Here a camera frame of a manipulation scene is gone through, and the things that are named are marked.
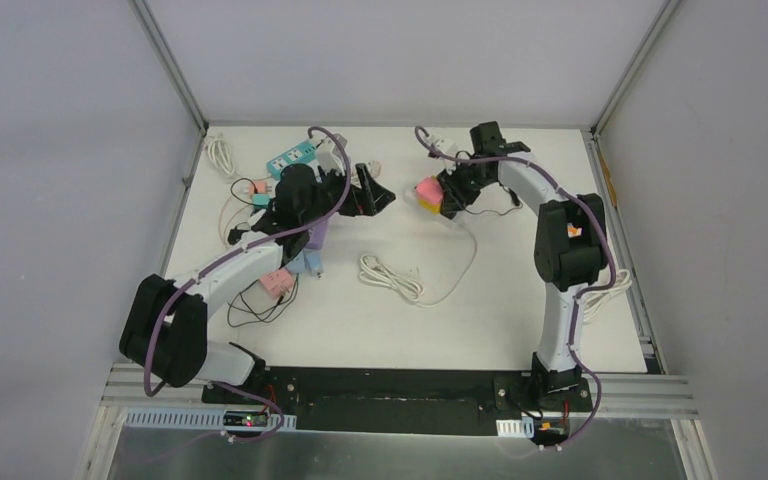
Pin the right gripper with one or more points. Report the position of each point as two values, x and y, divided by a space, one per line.
455 199

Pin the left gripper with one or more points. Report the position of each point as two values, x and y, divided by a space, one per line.
360 188

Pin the yellow pink cube socket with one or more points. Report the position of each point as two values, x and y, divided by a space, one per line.
429 194

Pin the purple power strip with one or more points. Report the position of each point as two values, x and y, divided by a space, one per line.
318 236

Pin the teal plug adapter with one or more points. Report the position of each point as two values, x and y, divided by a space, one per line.
260 200

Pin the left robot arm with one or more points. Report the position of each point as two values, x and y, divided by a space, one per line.
166 329

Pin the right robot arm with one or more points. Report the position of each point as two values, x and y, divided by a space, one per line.
570 252

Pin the small pink plug charger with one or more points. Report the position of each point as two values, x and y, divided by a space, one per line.
258 188

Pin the teal power strip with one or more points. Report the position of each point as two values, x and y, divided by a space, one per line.
302 153

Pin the light blue power strip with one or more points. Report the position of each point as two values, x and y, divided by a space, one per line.
297 265

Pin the pink cube adapter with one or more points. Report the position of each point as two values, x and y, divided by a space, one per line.
278 283

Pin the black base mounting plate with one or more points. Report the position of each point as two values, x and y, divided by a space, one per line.
404 401

